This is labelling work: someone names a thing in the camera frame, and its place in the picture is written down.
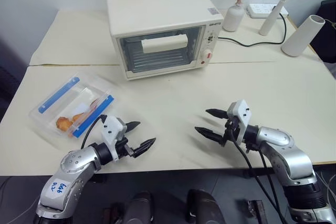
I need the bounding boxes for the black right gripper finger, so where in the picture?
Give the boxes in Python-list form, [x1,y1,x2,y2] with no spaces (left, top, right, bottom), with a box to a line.
[194,126,227,146]
[205,108,229,120]

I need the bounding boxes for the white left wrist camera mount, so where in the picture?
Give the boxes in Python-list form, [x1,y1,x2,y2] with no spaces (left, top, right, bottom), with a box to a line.
[100,115,129,161]

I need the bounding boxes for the white knob with red marker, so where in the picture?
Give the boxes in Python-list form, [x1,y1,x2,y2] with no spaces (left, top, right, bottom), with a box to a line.
[200,49,213,61]

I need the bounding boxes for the cream toaster oven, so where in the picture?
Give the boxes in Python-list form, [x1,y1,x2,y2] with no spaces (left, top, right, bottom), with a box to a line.
[106,0,224,82]

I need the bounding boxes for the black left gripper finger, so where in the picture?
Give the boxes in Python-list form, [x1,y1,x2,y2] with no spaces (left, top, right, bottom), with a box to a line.
[131,137,158,159]
[125,121,142,134]

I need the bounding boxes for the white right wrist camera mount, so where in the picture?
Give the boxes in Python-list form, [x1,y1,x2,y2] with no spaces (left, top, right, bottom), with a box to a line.
[227,99,254,143]

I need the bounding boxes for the white slim cone vase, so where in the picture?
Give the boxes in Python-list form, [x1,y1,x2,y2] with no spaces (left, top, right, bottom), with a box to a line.
[259,0,287,37]

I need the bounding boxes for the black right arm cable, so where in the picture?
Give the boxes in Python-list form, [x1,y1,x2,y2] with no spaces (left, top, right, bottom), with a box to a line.
[230,126,288,224]
[258,149,284,224]

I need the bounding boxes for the black power cable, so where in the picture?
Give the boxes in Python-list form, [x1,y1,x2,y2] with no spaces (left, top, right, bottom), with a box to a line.
[217,13,287,47]

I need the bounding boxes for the brown bread roll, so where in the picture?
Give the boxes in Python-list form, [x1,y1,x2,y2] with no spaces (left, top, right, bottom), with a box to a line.
[56,116,74,132]

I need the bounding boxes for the metal oven wire rack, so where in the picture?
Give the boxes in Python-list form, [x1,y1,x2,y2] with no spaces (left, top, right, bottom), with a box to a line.
[128,51,192,69]

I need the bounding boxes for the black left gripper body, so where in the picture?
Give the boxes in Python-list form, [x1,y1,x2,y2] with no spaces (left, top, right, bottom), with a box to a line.
[114,139,135,161]

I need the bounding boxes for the blue container clip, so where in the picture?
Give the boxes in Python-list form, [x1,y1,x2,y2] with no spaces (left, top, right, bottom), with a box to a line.
[72,94,116,138]
[38,76,80,114]

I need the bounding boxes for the dark object beside table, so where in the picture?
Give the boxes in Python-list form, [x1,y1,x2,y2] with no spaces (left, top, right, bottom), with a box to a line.
[0,63,18,126]

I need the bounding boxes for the black chair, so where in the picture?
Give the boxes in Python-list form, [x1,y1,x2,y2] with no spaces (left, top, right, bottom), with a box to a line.
[310,0,336,64]

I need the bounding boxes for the thin white cables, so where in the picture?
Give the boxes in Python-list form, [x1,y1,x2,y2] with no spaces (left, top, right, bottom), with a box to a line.
[318,170,336,210]

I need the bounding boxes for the cream oven door handle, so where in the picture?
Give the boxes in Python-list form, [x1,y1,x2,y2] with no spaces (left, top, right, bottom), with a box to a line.
[141,34,189,55]

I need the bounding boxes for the white wide cylinder vase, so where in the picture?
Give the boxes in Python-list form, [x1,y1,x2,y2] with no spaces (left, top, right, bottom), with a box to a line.
[280,14,327,58]

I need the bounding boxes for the dark rounded shape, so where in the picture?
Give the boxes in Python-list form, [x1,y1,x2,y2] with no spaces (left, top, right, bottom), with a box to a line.
[122,190,155,224]
[186,189,227,224]

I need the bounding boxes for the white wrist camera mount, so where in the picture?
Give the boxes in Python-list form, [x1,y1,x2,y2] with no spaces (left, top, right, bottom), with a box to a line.
[100,115,129,161]
[227,99,254,143]

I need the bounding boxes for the white round ribbed vase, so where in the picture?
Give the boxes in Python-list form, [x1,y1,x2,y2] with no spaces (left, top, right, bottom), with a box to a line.
[222,4,246,33]

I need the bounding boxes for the clear plastic food container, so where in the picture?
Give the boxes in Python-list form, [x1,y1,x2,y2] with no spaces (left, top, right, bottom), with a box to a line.
[28,72,117,145]

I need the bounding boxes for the oven timer dial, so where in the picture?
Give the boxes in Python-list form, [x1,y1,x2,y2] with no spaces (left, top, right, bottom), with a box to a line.
[205,33,217,46]

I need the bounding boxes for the white power strip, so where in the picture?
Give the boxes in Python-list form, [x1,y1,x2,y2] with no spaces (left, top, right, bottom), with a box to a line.
[246,3,290,20]

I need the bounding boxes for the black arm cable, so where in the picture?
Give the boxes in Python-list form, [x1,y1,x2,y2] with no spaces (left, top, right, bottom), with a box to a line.
[230,126,288,224]
[80,115,108,150]
[258,149,284,224]

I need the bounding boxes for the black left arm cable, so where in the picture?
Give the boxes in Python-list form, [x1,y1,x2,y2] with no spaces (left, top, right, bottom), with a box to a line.
[80,115,108,150]

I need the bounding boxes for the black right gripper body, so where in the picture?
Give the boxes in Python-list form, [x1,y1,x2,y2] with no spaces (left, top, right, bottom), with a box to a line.
[222,118,244,147]

